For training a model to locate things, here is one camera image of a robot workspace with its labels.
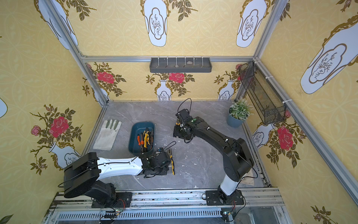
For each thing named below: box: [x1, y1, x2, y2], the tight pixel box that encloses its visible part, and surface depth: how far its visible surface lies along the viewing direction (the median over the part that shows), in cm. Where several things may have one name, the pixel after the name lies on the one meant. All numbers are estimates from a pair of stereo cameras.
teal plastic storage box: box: [128, 121, 155, 157], surface depth 96 cm
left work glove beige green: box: [92, 119, 123, 151], surface depth 100 cm
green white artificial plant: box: [228, 96, 255, 121], surface depth 97 cm
